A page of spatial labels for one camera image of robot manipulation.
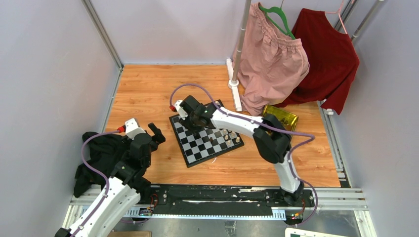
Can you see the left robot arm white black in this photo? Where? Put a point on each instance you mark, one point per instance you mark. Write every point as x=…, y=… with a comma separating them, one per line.
x=124, y=187

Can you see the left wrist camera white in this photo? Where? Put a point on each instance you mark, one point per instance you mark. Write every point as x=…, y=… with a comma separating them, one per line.
x=131, y=128

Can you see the black white chess board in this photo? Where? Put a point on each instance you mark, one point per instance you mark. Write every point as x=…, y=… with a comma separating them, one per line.
x=195, y=148

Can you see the pink hanging shorts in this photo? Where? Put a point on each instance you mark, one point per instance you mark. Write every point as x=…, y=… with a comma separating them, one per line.
x=272, y=64

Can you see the yellow transparent piece tray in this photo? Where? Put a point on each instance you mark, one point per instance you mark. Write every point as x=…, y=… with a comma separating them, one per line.
x=280, y=113

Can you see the dark red hanging shirt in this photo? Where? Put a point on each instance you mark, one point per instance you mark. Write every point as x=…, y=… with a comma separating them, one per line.
x=333, y=62

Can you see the pink clothes hanger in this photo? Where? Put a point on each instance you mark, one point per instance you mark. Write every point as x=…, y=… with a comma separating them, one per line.
x=338, y=13

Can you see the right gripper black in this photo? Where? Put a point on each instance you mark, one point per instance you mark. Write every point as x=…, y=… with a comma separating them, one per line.
x=195, y=130

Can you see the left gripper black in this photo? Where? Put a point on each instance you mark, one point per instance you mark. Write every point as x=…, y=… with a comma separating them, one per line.
x=157, y=138

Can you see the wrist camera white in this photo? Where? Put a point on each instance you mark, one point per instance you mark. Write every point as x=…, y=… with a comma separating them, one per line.
x=176, y=107
x=131, y=128

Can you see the black cloth heap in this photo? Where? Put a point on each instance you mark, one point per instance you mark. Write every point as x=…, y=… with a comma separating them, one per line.
x=104, y=153

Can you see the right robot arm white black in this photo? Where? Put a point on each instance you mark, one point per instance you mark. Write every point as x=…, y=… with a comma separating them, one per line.
x=273, y=142

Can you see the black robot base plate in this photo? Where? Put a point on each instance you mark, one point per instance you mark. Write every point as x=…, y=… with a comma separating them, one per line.
x=226, y=203

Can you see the white clothes rack stand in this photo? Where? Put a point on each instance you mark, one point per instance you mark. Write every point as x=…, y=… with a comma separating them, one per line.
x=233, y=64

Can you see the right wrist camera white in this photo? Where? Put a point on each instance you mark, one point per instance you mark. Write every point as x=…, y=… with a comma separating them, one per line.
x=176, y=107

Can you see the row of light chess pieces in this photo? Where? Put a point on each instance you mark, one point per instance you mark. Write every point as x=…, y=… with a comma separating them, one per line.
x=225, y=139

